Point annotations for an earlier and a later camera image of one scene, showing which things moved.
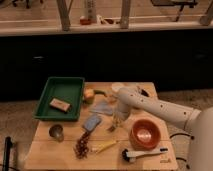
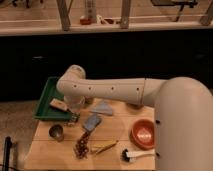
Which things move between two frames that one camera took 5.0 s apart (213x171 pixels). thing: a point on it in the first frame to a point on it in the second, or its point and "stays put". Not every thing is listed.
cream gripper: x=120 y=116 to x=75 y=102
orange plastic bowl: x=144 y=135 stays put
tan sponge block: x=60 y=105 stays put
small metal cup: x=56 y=131 stays put
